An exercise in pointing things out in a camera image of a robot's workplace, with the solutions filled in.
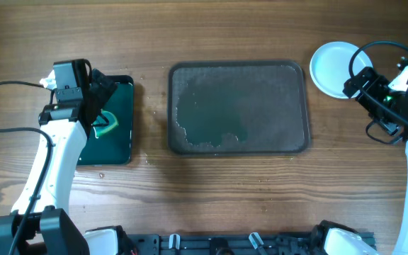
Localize green yellow sponge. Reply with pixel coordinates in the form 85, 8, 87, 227
92, 110, 119, 139

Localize white plate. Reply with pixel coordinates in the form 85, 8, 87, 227
310, 41, 358, 99

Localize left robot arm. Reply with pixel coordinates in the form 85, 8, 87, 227
0, 59, 118, 254

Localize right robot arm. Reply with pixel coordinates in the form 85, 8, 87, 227
310, 42, 408, 254

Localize black serving tray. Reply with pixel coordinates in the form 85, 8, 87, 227
167, 59, 311, 157

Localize black water basin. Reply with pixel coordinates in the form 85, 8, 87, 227
77, 75, 134, 166

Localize black mounting rail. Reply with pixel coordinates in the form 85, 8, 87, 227
83, 226, 378, 255

